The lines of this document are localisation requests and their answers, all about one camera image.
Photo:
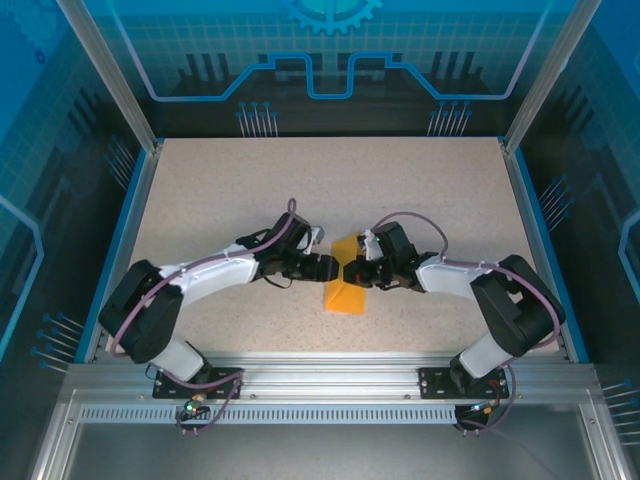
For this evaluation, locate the aluminium frame post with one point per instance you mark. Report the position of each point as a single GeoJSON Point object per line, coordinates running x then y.
{"type": "Point", "coordinates": [115, 75]}
{"type": "Point", "coordinates": [547, 75]}

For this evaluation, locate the blue printed gear panel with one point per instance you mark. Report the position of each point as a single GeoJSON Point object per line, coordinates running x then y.
{"type": "Point", "coordinates": [320, 60]}

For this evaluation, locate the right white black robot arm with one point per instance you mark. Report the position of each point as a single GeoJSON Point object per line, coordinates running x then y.
{"type": "Point", "coordinates": [445, 280]}

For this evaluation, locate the grey metal tray frame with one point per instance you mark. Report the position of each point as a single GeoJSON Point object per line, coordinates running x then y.
{"type": "Point", "coordinates": [320, 455]}

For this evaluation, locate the orange paper sheet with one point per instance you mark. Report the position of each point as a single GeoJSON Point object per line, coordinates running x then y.
{"type": "Point", "coordinates": [347, 300]}

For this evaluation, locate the aluminium side rail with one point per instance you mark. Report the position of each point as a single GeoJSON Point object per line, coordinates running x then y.
{"type": "Point", "coordinates": [521, 200]}
{"type": "Point", "coordinates": [144, 200]}

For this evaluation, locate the long aluminium mounting rail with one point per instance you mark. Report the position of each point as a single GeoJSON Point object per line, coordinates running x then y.
{"type": "Point", "coordinates": [330, 372]}

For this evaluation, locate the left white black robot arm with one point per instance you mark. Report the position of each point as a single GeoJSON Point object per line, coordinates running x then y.
{"type": "Point", "coordinates": [220, 275]}

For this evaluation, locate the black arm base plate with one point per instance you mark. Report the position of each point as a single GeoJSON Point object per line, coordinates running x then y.
{"type": "Point", "coordinates": [167, 386]}
{"type": "Point", "coordinates": [435, 382]}

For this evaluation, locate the blue table edge strip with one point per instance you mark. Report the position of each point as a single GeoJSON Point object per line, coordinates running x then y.
{"type": "Point", "coordinates": [540, 225]}
{"type": "Point", "coordinates": [102, 300]}

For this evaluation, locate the blue printed side panel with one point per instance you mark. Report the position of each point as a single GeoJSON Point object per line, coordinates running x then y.
{"type": "Point", "coordinates": [40, 200]}
{"type": "Point", "coordinates": [600, 200]}

